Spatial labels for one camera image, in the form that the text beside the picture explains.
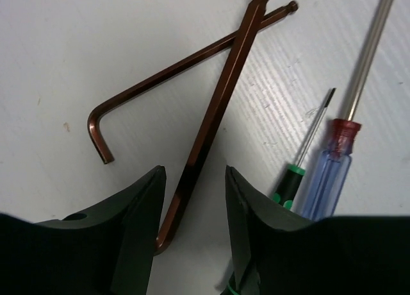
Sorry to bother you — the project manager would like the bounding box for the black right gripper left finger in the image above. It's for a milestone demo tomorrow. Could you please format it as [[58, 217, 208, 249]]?
[[1, 166, 166, 294]]

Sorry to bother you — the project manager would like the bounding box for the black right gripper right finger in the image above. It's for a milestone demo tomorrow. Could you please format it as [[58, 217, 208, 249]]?
[[225, 167, 409, 294]]

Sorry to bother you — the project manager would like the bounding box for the dark screwdriver bit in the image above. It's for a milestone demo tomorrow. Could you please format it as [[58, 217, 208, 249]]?
[[272, 88, 336, 210]]

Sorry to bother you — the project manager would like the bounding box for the small dark hex key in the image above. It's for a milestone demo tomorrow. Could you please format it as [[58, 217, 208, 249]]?
[[87, 1, 299, 164]]

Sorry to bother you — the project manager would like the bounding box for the medium dark hex key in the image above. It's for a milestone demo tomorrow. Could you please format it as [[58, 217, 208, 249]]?
[[156, 0, 269, 255]]

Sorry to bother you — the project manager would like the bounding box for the blue handled screwdriver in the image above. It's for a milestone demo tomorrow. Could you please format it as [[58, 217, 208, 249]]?
[[300, 0, 394, 221]]

